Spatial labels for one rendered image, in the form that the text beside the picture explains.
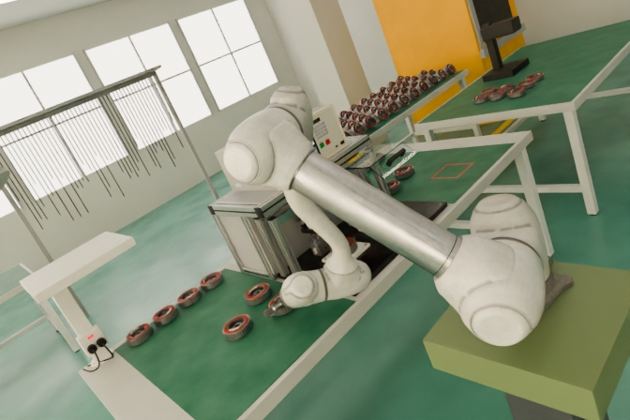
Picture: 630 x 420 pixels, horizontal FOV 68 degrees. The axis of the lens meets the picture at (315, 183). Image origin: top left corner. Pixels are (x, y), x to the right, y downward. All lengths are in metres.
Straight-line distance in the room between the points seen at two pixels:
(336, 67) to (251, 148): 4.86
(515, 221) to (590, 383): 0.35
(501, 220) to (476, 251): 0.16
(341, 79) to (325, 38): 0.51
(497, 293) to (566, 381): 0.23
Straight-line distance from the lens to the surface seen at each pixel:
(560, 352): 1.17
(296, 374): 1.54
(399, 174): 2.52
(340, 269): 1.46
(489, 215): 1.15
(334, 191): 1.00
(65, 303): 2.17
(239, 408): 1.52
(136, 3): 8.82
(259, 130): 1.00
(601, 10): 6.77
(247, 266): 2.23
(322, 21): 5.84
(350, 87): 5.91
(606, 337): 1.20
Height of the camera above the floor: 1.63
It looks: 17 degrees down
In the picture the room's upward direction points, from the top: 23 degrees counter-clockwise
